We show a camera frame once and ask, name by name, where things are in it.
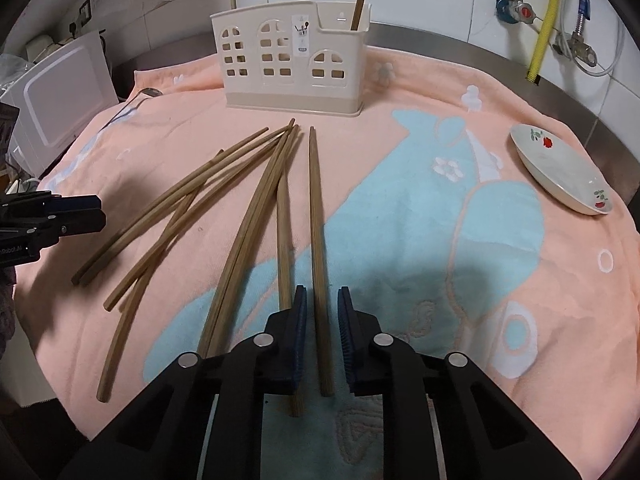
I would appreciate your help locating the plain metal valve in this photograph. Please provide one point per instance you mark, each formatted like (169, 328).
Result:
(580, 50)

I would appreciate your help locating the cream plastic object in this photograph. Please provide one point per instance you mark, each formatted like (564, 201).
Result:
(42, 45)

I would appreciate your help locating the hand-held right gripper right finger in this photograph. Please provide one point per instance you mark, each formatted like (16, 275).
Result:
(345, 335)

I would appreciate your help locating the person's left forearm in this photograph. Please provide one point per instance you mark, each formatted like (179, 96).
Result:
(6, 310)

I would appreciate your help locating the pile of wooden chopsticks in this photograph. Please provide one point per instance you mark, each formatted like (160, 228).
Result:
(284, 240)

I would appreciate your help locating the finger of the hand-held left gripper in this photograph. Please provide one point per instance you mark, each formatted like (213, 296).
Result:
(80, 222)
(75, 202)

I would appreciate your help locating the white flower print dish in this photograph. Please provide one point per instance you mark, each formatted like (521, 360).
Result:
(560, 170)

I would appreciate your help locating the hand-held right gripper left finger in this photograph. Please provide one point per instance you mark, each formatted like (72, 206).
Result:
(300, 335)

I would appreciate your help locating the pink and blue printed towel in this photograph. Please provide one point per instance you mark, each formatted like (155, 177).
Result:
(425, 240)

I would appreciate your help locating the cream plastic utensil holder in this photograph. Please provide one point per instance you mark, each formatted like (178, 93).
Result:
(260, 95)

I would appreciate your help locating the metal spoon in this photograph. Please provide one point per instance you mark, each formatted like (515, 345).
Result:
(150, 92)

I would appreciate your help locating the white appliance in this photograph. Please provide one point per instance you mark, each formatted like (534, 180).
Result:
(65, 90)

